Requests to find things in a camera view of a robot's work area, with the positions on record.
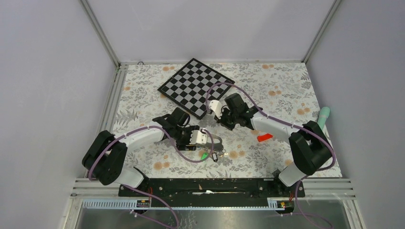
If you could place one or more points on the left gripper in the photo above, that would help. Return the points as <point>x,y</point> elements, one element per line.
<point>184,146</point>

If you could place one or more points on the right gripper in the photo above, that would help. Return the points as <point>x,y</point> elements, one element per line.
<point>221,120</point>

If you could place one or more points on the grey metal key holder plate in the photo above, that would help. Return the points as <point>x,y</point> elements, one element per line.
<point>217,143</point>

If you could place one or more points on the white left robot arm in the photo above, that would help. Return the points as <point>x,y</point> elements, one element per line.
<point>105,158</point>

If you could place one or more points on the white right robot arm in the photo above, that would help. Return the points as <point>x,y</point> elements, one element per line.
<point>309,146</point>

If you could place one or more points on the green key tag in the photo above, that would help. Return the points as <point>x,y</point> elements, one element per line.
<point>204,156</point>

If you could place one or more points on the red key tag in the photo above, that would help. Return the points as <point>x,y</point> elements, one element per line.
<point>262,138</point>

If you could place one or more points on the black key tag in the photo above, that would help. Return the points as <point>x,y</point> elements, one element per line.
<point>214,157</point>

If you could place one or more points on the black and silver chessboard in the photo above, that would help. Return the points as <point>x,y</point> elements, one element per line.
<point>188,87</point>

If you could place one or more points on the floral table mat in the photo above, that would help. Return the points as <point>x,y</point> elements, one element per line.
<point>283,90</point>

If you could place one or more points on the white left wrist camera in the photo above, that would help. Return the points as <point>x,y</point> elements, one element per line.
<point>198,137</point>

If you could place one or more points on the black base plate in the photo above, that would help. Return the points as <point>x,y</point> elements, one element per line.
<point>214,192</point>

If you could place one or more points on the mint green handle tool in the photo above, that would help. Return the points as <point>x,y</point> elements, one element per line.
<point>323,116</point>

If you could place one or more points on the aluminium frame rails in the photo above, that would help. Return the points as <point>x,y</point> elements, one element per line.
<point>355,216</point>

